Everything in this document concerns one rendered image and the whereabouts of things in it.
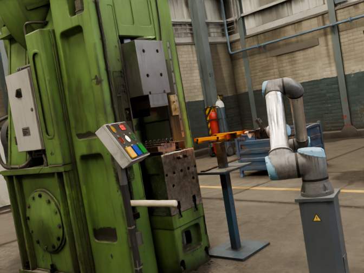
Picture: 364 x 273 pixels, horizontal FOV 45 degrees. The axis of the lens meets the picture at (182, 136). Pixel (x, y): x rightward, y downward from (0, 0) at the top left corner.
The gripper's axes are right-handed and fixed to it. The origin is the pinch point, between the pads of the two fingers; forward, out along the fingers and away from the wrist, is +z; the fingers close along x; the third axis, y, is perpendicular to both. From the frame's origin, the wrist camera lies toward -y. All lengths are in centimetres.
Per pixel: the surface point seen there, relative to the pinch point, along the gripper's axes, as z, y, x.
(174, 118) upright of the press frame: 47, -20, -32
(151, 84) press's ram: 31, -47, -67
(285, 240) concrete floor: -7, 96, 20
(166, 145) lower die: 31, -1, -63
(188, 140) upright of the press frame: 48, 0, -17
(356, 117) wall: 190, 52, 711
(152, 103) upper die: 30, -33, -70
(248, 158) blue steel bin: 207, 67, 290
